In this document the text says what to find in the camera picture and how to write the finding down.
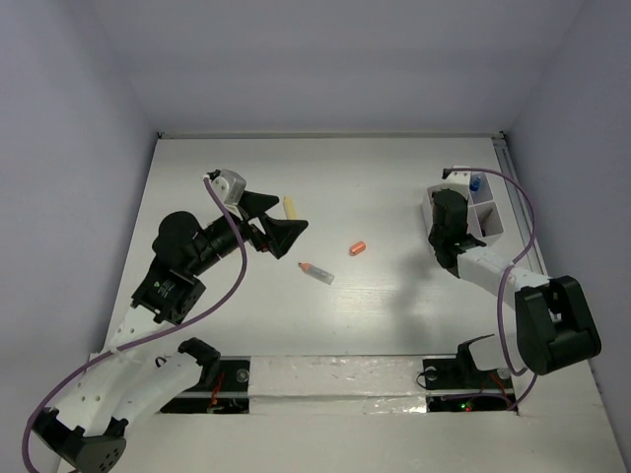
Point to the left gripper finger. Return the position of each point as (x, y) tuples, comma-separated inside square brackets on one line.
[(253, 205), (280, 235)]

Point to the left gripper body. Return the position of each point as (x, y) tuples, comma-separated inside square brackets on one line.
[(253, 236)]

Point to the yellow highlighter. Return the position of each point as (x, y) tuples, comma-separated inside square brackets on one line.
[(289, 208)]

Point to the clear tube orange tip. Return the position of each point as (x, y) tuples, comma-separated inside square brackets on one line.
[(316, 273)]

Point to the orange highlighter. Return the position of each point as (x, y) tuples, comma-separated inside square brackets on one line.
[(357, 248)]

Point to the blue glue bottle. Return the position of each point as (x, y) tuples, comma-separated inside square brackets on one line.
[(475, 182)]

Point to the black scissors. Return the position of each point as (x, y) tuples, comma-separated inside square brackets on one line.
[(484, 217)]

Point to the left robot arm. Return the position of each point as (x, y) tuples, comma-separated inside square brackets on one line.
[(87, 417)]

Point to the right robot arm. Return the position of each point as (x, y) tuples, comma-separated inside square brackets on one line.
[(544, 324)]

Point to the white compartment organizer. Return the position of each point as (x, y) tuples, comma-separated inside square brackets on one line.
[(476, 203)]

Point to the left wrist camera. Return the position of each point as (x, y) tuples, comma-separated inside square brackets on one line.
[(228, 185)]

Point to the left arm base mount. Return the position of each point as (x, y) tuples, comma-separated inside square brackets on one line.
[(226, 395)]

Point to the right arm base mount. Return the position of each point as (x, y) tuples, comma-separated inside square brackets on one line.
[(454, 384)]

